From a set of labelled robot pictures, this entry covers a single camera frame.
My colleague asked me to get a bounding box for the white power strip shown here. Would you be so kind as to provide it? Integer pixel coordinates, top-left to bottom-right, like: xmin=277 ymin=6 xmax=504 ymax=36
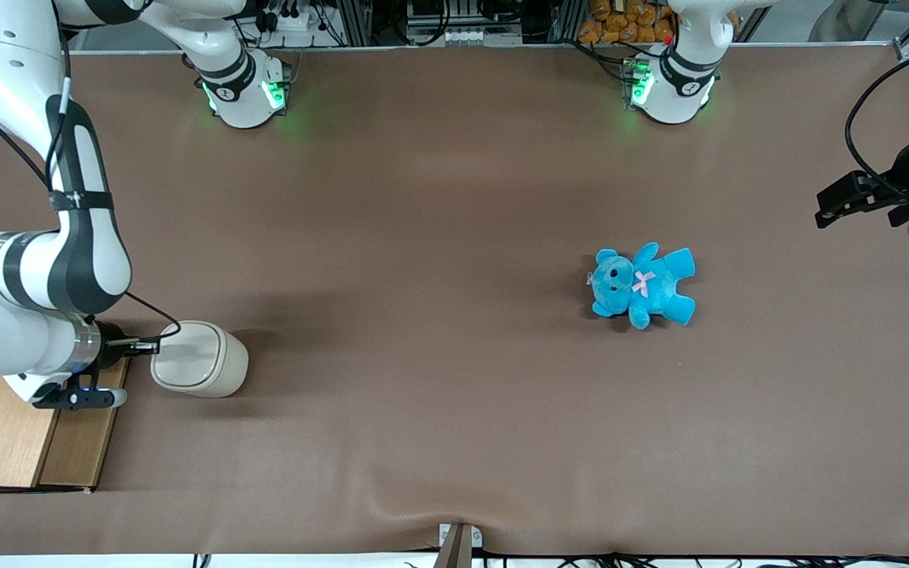
xmin=260 ymin=6 xmax=322 ymax=33

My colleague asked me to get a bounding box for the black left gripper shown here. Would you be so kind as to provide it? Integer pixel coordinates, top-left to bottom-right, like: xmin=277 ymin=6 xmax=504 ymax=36
xmin=815 ymin=126 xmax=909 ymax=230

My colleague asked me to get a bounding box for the grey camera post bracket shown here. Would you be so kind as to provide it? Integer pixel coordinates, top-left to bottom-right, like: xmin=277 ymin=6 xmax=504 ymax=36
xmin=437 ymin=522 xmax=484 ymax=568

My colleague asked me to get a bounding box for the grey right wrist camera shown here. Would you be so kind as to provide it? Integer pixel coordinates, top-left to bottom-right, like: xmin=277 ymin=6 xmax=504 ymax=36
xmin=32 ymin=384 xmax=129 ymax=412

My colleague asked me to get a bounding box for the grey electronics box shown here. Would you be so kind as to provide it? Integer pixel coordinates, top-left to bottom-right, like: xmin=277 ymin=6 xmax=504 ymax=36
xmin=406 ymin=0 xmax=523 ymax=47

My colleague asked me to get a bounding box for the brown table cloth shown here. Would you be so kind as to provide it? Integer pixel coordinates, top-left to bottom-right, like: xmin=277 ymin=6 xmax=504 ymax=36
xmin=0 ymin=45 xmax=909 ymax=558

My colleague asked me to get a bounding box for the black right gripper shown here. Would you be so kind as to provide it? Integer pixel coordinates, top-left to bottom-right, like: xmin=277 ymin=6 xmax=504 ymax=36
xmin=95 ymin=320 xmax=161 ymax=372

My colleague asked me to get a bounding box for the white trash can body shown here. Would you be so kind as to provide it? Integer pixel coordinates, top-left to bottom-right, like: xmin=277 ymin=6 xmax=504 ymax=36
xmin=150 ymin=319 xmax=250 ymax=399

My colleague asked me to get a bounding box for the aluminium frame structure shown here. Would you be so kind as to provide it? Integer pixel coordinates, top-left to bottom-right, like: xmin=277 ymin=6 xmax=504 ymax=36
xmin=60 ymin=0 xmax=909 ymax=65

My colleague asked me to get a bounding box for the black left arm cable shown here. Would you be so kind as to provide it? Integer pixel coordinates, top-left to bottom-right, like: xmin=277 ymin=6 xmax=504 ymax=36
xmin=844 ymin=39 xmax=909 ymax=203

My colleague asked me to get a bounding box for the orange lumpy objects pile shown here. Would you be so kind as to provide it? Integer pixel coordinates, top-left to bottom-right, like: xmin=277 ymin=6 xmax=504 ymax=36
xmin=578 ymin=0 xmax=678 ymax=46

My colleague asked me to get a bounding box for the blue teddy bear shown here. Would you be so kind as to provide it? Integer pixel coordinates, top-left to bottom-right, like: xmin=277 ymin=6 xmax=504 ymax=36
xmin=587 ymin=241 xmax=698 ymax=331

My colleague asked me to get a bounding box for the white trash can lid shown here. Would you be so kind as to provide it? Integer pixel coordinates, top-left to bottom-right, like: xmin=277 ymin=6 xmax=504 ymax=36
xmin=152 ymin=321 xmax=226 ymax=388

